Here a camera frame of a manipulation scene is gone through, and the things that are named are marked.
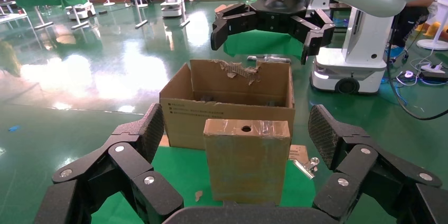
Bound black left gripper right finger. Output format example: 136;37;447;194
307;104;448;224

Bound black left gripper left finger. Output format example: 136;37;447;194
33;102;184;224

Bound small taped cardboard box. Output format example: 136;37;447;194
203;118;292;206

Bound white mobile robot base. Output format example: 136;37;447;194
160;0;185;18
66;2;96;20

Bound flat printed cardboard piece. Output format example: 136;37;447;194
289;144;310;162

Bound large open cardboard carton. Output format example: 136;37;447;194
159;58;296;151

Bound silver binder clip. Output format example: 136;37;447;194
293;156;320;180

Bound green tablecloth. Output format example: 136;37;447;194
91;145;318;224

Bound black metal stool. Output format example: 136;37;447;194
328;2;352;34

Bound white robot with tall column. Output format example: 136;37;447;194
310;5;396;95

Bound black power adapter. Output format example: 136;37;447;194
418;71;448;84

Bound white power strip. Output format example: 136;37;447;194
419;62;447;74

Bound seated person black trousers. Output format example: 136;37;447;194
388;0;437;59

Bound white floor stand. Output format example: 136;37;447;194
415;0;448;52

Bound white pipe table frame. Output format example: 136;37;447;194
246;55;292;64

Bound long thin black cable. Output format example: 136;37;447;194
386;14;448;122

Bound blue floor cable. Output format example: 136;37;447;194
382;75;421;107

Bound white power cord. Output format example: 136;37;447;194
409;49;442;72

